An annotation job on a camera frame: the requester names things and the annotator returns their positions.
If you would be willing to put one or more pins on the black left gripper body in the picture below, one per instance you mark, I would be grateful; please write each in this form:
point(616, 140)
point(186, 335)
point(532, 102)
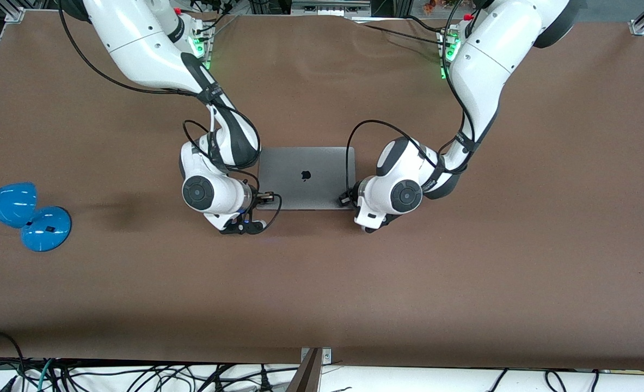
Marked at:
point(348, 199)

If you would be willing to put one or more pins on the orange background clutter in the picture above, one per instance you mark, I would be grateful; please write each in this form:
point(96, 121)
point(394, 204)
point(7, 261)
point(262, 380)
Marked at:
point(441, 5)

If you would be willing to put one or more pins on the dark metal camera pole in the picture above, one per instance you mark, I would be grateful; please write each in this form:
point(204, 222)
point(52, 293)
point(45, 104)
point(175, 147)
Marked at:
point(306, 378)

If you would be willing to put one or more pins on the blue desk lamp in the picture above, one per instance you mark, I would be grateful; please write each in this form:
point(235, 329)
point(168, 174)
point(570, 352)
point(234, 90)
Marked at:
point(44, 231)

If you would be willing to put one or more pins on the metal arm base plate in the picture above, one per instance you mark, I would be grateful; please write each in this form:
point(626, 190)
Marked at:
point(208, 54)
point(442, 73)

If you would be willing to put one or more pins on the small metal table bracket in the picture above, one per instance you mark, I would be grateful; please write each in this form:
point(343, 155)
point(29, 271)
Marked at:
point(327, 356)

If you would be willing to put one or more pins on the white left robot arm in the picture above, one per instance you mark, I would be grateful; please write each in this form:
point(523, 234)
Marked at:
point(490, 60)

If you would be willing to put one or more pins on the grey metal socket box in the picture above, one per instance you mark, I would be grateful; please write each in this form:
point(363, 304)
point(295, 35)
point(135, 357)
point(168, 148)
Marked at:
point(327, 8)

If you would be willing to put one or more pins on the brown table cover cloth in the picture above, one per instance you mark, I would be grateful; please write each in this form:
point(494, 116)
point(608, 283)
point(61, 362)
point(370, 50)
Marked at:
point(463, 272)

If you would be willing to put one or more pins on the grey aluminium laptop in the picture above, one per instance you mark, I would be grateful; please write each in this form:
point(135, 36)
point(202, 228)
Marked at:
point(305, 174)

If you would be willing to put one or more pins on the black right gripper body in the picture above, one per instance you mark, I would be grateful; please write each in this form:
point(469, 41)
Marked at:
point(258, 198)

